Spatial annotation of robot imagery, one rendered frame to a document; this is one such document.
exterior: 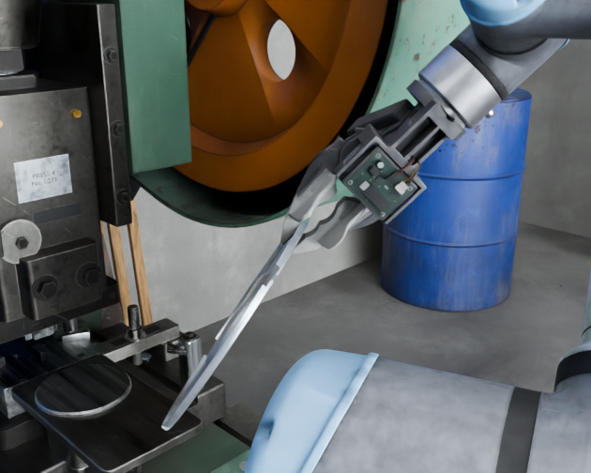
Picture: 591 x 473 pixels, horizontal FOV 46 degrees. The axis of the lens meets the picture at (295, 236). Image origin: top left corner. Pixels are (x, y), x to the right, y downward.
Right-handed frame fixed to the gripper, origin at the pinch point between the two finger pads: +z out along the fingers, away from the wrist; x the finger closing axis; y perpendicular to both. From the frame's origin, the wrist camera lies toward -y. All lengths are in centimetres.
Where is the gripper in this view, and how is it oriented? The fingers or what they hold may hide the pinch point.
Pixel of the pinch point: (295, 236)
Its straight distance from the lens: 74.8
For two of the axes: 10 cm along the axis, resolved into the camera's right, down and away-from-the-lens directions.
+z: -7.1, 6.7, 2.2
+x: 7.1, 6.6, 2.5
